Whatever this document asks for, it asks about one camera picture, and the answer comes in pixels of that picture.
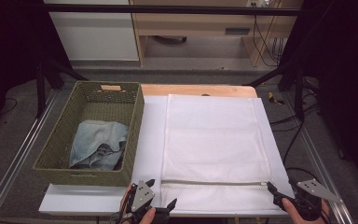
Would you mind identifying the black horizontal bar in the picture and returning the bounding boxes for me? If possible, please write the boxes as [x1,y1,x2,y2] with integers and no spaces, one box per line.
[45,4,302,17]

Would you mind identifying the person's left hand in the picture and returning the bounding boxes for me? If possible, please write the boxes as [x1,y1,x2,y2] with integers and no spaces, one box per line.
[119,184,157,224]

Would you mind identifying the white power strip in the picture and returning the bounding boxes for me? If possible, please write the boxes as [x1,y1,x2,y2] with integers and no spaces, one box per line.
[245,0,273,8]

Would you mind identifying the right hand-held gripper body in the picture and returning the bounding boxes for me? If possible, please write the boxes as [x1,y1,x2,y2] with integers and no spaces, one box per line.
[287,177,344,222]

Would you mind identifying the green woven basket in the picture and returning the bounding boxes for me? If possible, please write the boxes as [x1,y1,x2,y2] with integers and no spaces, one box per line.
[32,80,145,188]

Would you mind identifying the aluminium rail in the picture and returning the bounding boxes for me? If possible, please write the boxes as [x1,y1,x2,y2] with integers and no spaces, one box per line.
[281,92,355,224]
[0,88,60,224]

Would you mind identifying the black metal stand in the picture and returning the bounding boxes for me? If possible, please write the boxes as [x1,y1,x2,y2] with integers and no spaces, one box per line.
[245,59,311,122]
[34,59,88,119]

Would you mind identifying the black desk cables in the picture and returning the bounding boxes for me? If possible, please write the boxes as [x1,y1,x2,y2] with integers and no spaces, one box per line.
[253,15,288,68]

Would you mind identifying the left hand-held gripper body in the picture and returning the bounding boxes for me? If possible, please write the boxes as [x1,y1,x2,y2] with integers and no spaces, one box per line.
[117,179,169,224]

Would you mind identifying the person's right hand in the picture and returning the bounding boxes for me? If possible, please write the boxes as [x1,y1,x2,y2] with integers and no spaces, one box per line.
[281,197,332,224]

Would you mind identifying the yellow and black tool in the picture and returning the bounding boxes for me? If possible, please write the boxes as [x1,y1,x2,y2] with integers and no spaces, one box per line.
[268,91,286,106]

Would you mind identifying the wooden desk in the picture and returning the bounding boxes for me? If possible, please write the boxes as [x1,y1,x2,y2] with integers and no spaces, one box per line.
[130,0,304,68]

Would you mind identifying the white mesh laundry bag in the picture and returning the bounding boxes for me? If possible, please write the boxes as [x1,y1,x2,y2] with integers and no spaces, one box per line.
[160,93,281,212]

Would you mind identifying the white cabinet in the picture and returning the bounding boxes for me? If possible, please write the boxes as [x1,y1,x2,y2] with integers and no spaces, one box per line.
[43,0,140,62]

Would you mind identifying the left hand-held gripper cable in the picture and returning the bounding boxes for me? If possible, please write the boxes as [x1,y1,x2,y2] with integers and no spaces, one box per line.
[110,186,138,224]

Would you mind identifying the hand-held gripper cable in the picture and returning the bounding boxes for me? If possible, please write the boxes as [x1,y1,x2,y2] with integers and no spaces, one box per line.
[110,186,138,224]
[320,209,333,224]

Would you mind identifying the light blue denim shorts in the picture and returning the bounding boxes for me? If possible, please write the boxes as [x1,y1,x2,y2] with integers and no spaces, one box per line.
[69,119,131,172]

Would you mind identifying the right hand-held gripper cable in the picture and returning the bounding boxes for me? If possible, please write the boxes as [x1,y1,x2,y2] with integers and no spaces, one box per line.
[320,209,333,224]

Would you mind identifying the thin black floor cable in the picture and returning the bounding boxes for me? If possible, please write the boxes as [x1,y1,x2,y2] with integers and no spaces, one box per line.
[0,97,19,117]

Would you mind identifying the white board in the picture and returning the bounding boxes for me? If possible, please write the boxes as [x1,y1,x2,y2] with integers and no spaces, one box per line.
[38,95,296,217]

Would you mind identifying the black curtain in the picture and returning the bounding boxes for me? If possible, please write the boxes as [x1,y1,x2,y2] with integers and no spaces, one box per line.
[279,0,358,188]
[0,0,73,144]

